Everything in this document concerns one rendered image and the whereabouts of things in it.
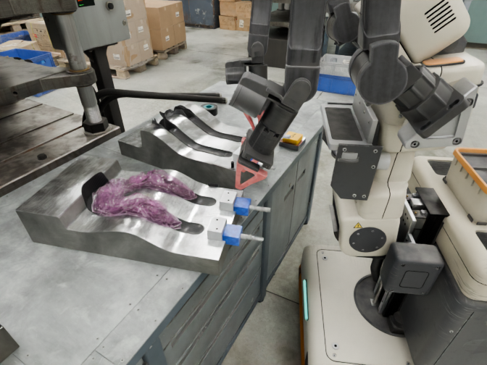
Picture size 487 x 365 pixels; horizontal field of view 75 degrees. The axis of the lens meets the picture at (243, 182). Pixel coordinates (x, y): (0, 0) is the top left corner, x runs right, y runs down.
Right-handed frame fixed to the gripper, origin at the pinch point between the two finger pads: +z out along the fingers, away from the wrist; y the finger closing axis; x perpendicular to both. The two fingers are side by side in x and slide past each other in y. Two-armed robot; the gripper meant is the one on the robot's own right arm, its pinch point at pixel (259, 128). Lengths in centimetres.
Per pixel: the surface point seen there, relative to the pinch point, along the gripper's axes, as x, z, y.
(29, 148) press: -87, 7, 28
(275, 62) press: -158, 0, -372
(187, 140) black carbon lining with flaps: -22.3, 3.2, 10.3
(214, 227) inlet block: 6.8, 13.7, 38.8
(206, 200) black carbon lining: -3.0, 13.6, 28.0
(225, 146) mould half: -9.6, 5.1, 6.4
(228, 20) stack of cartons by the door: -360, -78, -579
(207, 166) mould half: -9.7, 8.5, 17.2
